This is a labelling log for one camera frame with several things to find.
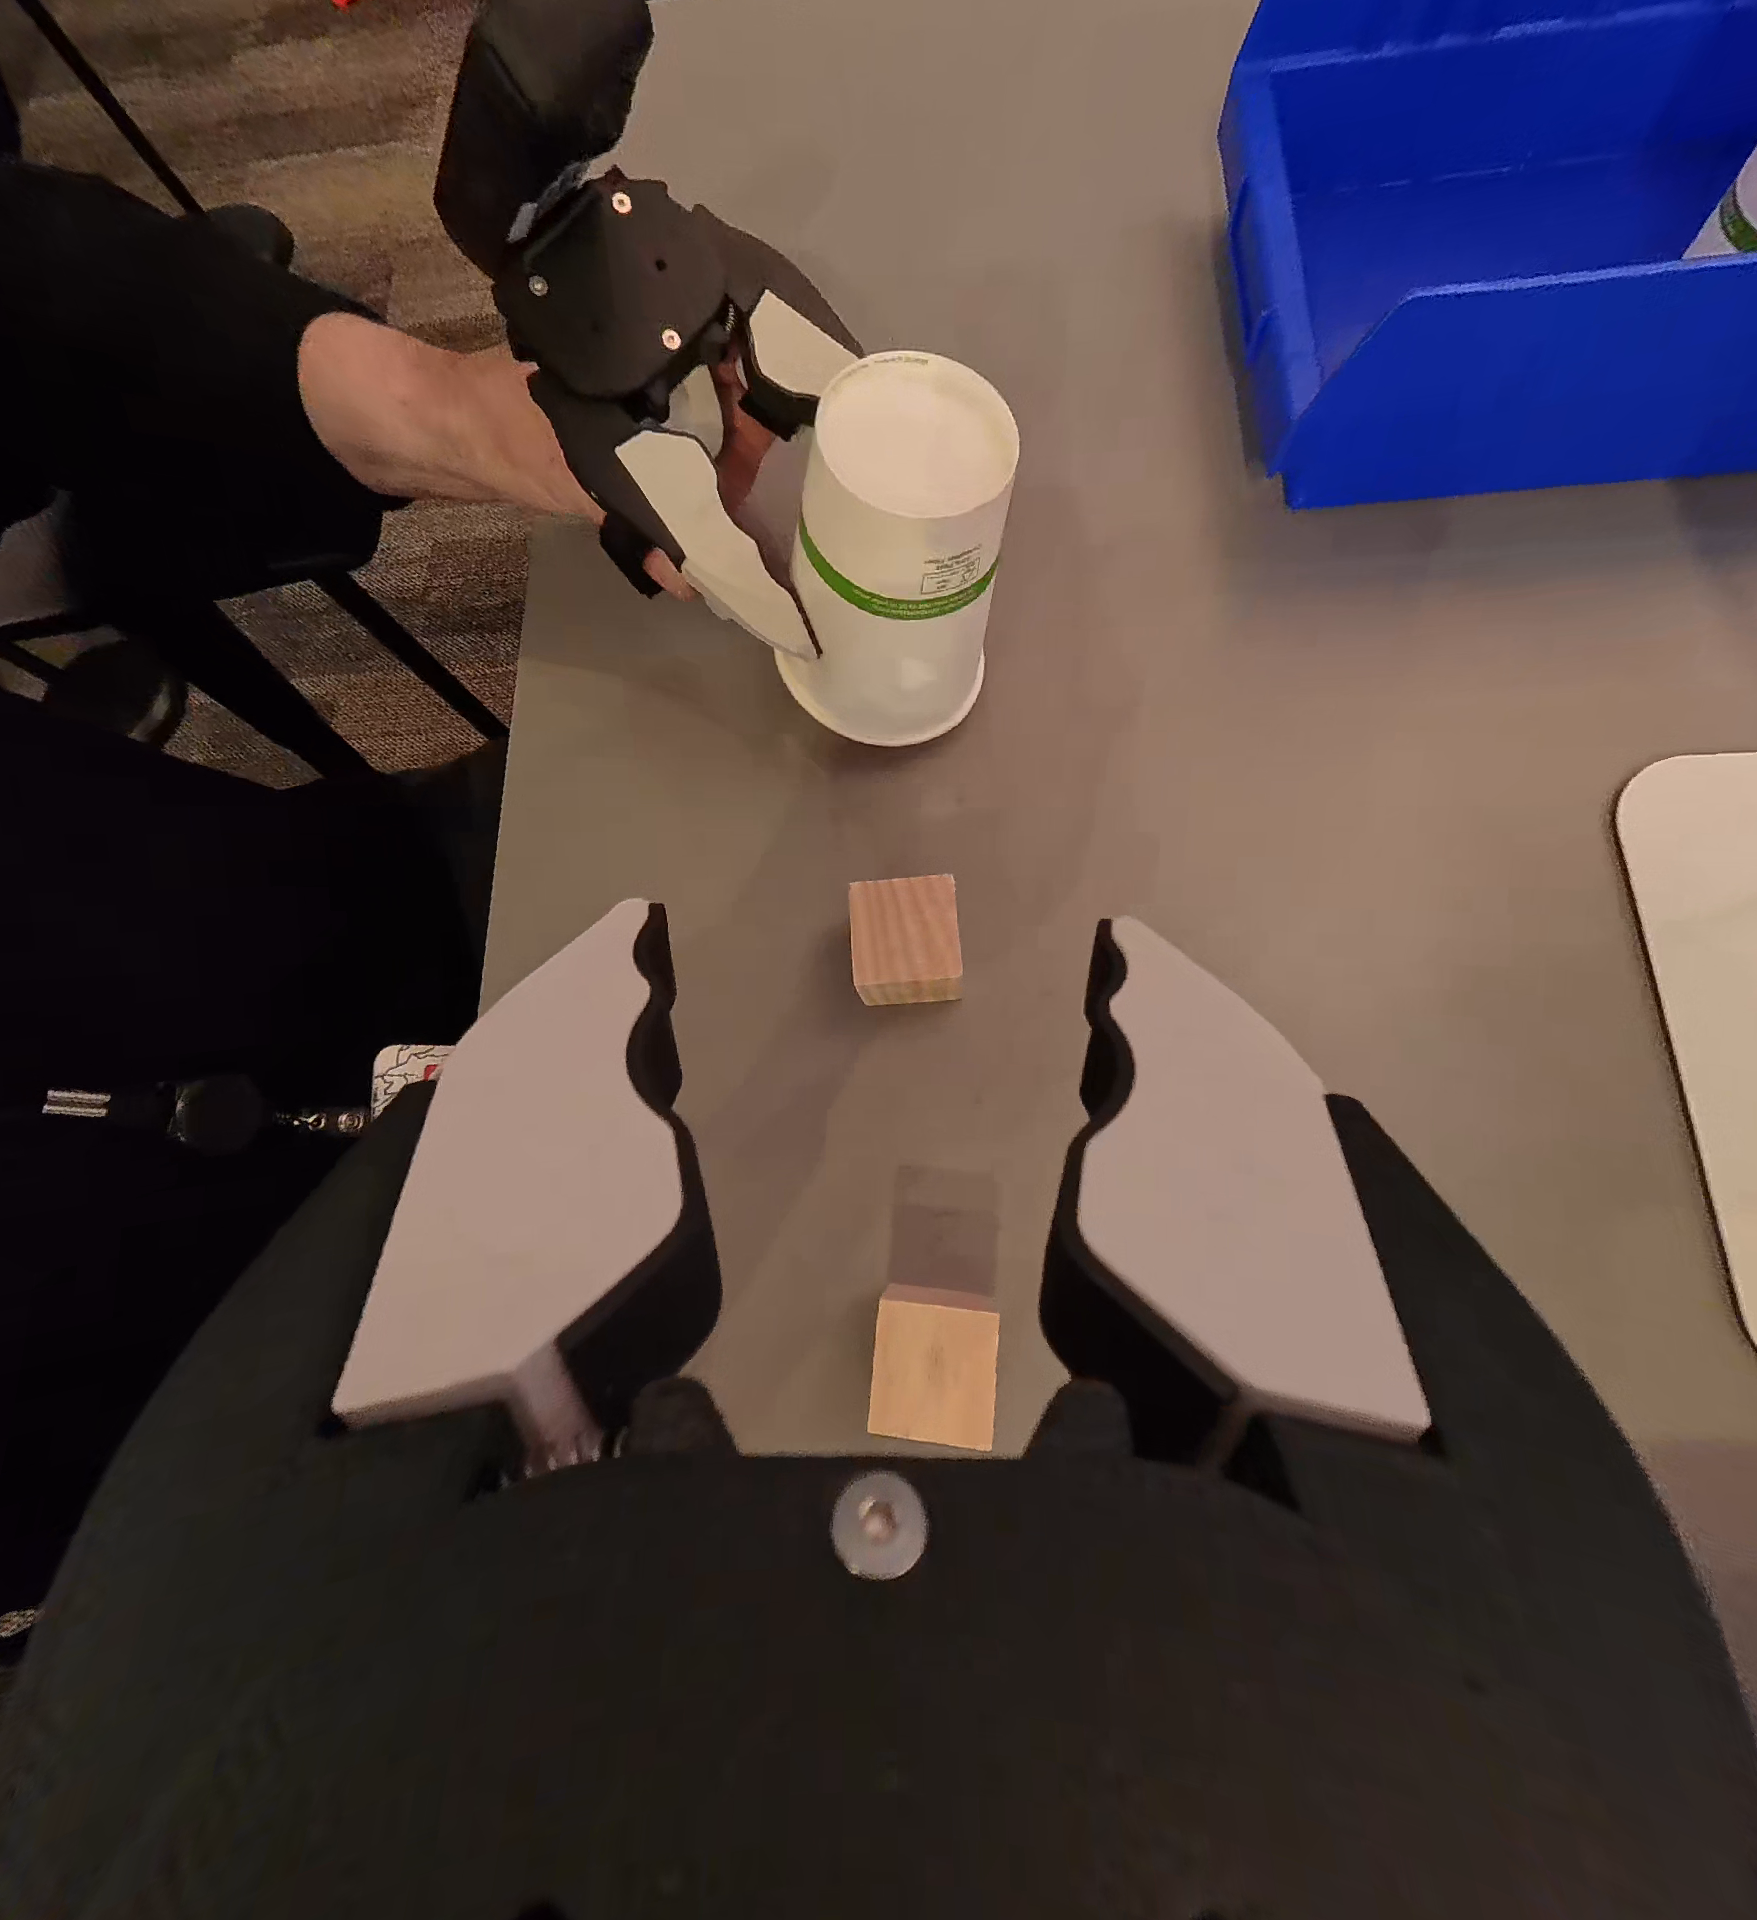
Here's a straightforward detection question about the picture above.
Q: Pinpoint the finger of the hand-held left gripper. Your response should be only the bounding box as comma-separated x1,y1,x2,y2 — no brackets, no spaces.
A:
727,226,866,399
610,423,823,663

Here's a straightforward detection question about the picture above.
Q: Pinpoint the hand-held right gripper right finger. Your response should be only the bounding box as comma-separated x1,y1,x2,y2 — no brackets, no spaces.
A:
1040,915,1432,1464

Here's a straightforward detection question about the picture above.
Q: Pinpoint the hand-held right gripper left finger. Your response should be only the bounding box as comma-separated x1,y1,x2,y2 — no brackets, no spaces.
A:
331,898,730,1479

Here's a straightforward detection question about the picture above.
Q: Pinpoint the green-banded white paper cup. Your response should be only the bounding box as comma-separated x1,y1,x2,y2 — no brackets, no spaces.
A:
772,348,1022,745

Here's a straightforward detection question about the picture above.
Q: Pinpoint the blue plastic bin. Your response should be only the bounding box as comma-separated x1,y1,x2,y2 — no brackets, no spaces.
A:
1215,0,1757,512

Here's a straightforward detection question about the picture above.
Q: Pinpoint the person's left forearm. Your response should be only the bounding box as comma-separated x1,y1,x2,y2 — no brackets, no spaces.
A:
0,157,398,569

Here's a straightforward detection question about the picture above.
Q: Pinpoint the grey desk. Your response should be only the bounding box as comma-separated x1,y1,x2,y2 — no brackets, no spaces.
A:
475,0,1757,1920

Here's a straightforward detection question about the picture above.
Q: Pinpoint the person's left hand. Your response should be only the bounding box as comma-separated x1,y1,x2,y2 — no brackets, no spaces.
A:
352,337,701,604

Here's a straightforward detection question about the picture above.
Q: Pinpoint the black badge reel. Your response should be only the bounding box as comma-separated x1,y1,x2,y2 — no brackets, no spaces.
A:
38,1072,377,1157

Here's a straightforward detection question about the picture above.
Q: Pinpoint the wooden cube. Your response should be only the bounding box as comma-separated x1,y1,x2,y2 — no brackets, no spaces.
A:
847,874,963,1006
864,1283,1000,1454

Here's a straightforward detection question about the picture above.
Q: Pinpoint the person's black clothing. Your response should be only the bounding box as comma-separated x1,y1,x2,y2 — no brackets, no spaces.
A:
0,645,507,1673

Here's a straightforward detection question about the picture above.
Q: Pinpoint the black metal rod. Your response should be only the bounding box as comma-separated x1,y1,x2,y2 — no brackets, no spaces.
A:
10,0,207,215

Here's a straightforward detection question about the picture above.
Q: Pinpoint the white board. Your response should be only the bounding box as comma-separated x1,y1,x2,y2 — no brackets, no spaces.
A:
1613,750,1757,1412

